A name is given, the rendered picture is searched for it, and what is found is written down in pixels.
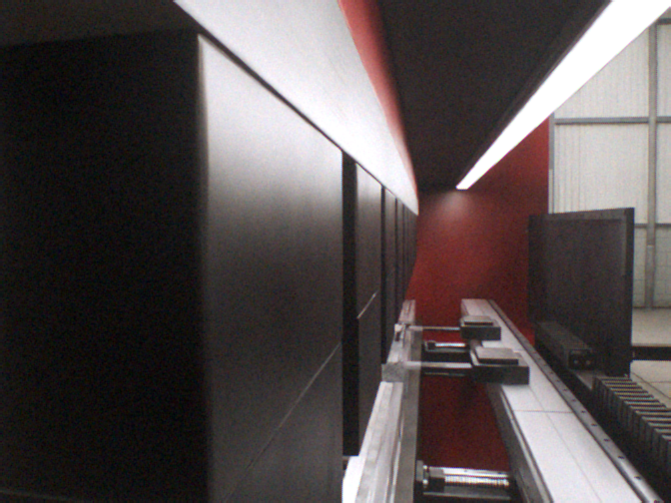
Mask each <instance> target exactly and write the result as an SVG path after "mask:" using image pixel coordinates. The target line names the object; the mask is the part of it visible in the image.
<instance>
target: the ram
mask: <svg viewBox="0 0 671 503"><path fill-rule="evenodd" d="M183 32H197V33H199V34H202V35H204V36H205V37H207V38H208V39H209V40H210V41H211V42H212V43H214V44H215V45H216V46H217V47H218V48H220V49H221V50H222V51H223V52H224V53H225V54H228V55H229V56H230V57H231V58H232V59H233V60H235V61H236V62H237V63H238V64H239V65H240V66H242V67H243V68H244V69H245V71H246V72H248V73H249V74H250V75H252V76H253V77H254V78H256V79H257V80H258V81H259V82H260V83H261V84H263V85H264V86H265V87H266V88H267V89H269V90H270V91H271V92H273V93H274V94H275V95H277V96H278V97H279V98H280V100H281V101H282V102H284V103H285V104H286V105H287V106H288V107H290V108H291V109H293V110H294V111H295V112H296V113H298V114H299V115H300V116H301V117H302V118H303V119H305V120H306V121H307V123H308V124H309V125H312V126H313V127H314V128H315V129H316V130H317V131H319V132H320V133H321V134H322V135H323V136H324V137H326V138H328V139H329V140H330V142H331V143H333V144H334V145H335V146H336V147H337V148H338V149H340V152H341V163H355V164H357V165H358V166H359V167H362V168H363V169H364V170H365V171H366V172H367V173H369V174H370V175H371V177H372V178H373V179H375V180H376V181H377V182H379V183H380V184H381V187H382V188H386V189H387V190H388V191H390V192H391V194H392V195H393V196H395V197H396V198H397V199H399V200H400V201H401V202H402V203H403V204H405V205H406V206H407V207H408V208H409V210H410V211H413V212H414V213H415V214H416V215H418V178H417V172H416V167H415V162H414V157H413V154H412V151H411V146H410V141H409V135H408V130H407V125H406V120H405V114H404V109H403V104H402V99H401V93H400V89H399V88H398V83H397V78H396V73H395V68H394V63H393V58H392V53H391V47H390V42H389V37H388V32H387V27H386V26H385V22H384V17H383V11H382V6H381V1H380V0H0V51H1V50H4V49H18V48H30V47H34V46H44V45H58V44H71V42H86V41H99V40H111V39H113V38H127V37H141V36H155V35H157V34H170V33H183Z"/></svg>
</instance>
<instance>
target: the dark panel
mask: <svg viewBox="0 0 671 503"><path fill-rule="evenodd" d="M634 213H635V208H634V207H627V208H615V209H603V210H591V211H579V212H565V213H553V214H541V215H528V217H527V218H528V222H527V302H526V317H527V319H528V320H529V321H530V322H531V323H532V324H533V320H535V321H536V322H553V320H556V321H557V323H558V324H560V325H561V326H562V327H564V328H566V330H568V331H570V333H572V334H573V335H575V337H578V339H580V340H581V341H583V343H586V345H588V346H589V347H591V348H592V350H595V352H596V367H597V368H598V369H599V370H600V371H601V372H603V373H604V374H605V375H606V376H607V377H622V374H626V375H627V378H630V367H631V341H632V298H633V256H634Z"/></svg>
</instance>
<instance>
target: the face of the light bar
mask: <svg viewBox="0 0 671 503"><path fill-rule="evenodd" d="M670 5H671V0H621V1H620V2H619V3H618V4H617V5H616V7H615V8H614V9H613V10H612V11H611V12H610V13H609V14H608V15H607V17H606V18H605V19H604V20H603V21H602V22H601V23H600V25H599V26H598V27H597V28H596V29H595V30H594V31H593V32H592V34H591V35H590V36H589V37H588V38H587V39H586V40H585V42H584V43H583V44H582V45H581V46H580V47H579V48H578V49H579V50H578V51H577V52H576V53H575V54H574V55H573V56H572V58H571V59H570V60H569V61H568V62H567V63H566V64H565V65H564V67H563V68H562V69H561V70H560V71H559V72H558V73H557V75H556V76H555V77H554V78H553V79H552V80H551V81H550V83H549V84H548V85H547V86H546V88H545V89H544V90H543V92H542V93H541V94H540V95H539V96H537V97H536V98H535V99H534V101H533V102H532V103H531V104H530V105H529V106H528V107H527V109H526V110H525V111H524V112H523V113H522V114H521V115H520V117H519V118H518V119H517V120H516V121H515V122H514V123H513V125H512V127H511V128H510V129H509V130H508V131H507V132H506V133H505V135H504V136H503V137H502V138H501V139H500V140H499V141H498V143H497V144H496V145H495V146H493V147H492V148H491V149H490V152H489V153H488V154H487V155H486V156H485V157H484V158H483V159H482V161H481V162H480V163H479V164H478V165H477V166H476V167H475V169H474V170H473V172H472V173H471V174H470V175H469V176H467V178H466V179H465V180H464V181H463V182H462V183H461V184H460V185H459V188H466V187H468V186H469V185H470V184H472V183H473V182H474V181H475V180H476V179H477V178H478V177H479V176H481V175H482V174H483V173H484V172H485V171H486V169H487V168H488V167H490V166H492V165H493V164H494V163H495V162H496V161H497V160H498V159H500V158H501V157H502V156H503V155H504V154H505V153H506V152H507V151H509V150H510V149H511V148H512V147H513V145H514V144H515V143H516V142H518V141H519V140H520V139H521V138H523V137H524V136H525V135H526V134H528V133H529V132H530V131H531V130H532V129H533V128H534V127H535V126H537V125H538V124H539V123H540V122H541V121H542V120H543V119H544V118H546V117H547V116H548V115H549V114H550V112H551V111H552V110H553V109H555V108H556V107H557V106H558V105H559V104H560V103H561V102H562V101H564V100H565V99H566V98H567V97H568V96H569V95H570V94H571V93H573V92H574V91H575V90H576V89H577V88H578V87H579V86H580V85H582V84H583V83H584V82H585V81H586V80H587V79H588V78H589V77H591V76H592V75H593V74H594V73H595V72H596V71H597V70H598V69H600V68H601V67H602V66H603V65H604V64H605V63H606V62H607V61H609V60H610V59H611V58H612V57H613V56H614V55H615V54H616V53H618V52H619V51H620V50H621V49H622V48H623V47H624V46H625V45H627V44H628V43H629V41H630V40H631V39H632V38H633V37H635V36H636V35H637V34H638V33H639V32H640V31H641V30H642V29H643V30H644V29H645V28H646V27H647V26H648V25H649V24H650V23H651V22H653V21H654V19H655V18H656V17H657V16H658V15H659V14H661V13H662V12H663V11H664V10H665V9H666V8H667V7H668V6H670Z"/></svg>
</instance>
